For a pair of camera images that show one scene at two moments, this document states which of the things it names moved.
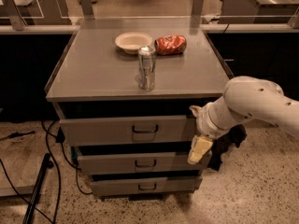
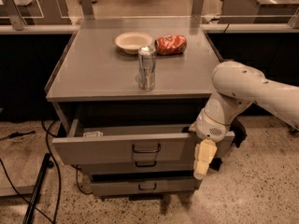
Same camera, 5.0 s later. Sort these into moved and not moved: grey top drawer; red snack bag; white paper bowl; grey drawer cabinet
Moved: grey top drawer
Not moved: white paper bowl; grey drawer cabinet; red snack bag
